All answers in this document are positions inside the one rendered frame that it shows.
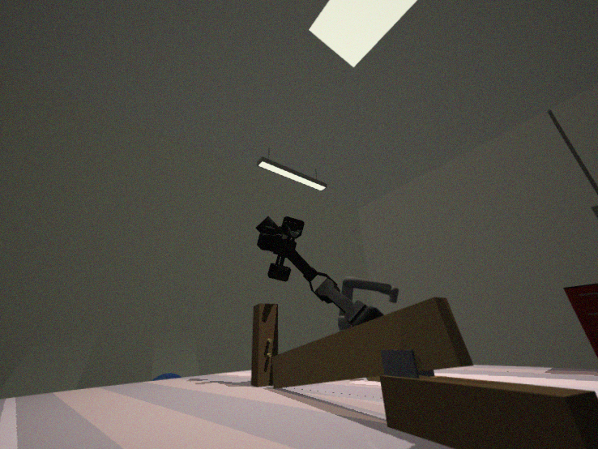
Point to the long brown wooden rail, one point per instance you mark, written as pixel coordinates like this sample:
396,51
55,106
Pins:
428,327

